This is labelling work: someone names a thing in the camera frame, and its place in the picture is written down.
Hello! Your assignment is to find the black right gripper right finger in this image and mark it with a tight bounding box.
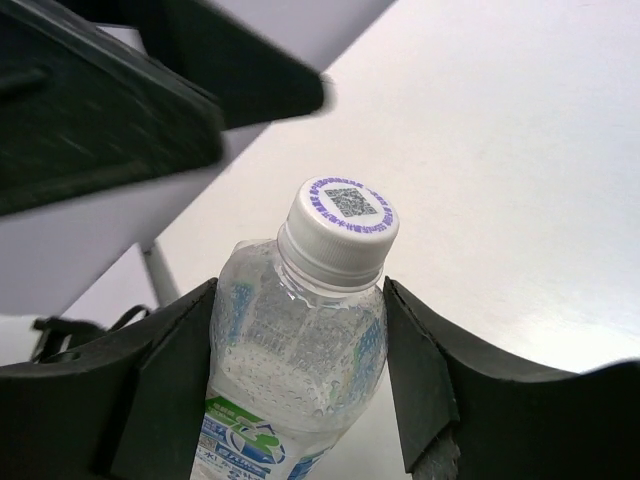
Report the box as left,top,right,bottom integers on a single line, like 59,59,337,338
383,279,639,479

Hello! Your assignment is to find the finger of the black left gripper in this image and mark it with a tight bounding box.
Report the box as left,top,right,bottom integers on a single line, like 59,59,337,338
1,1,224,215
134,0,325,129

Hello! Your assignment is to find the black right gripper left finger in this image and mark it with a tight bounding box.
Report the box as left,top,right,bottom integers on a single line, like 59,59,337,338
1,280,216,479

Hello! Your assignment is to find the green-label bottle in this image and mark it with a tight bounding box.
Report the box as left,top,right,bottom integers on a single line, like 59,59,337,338
191,176,399,479

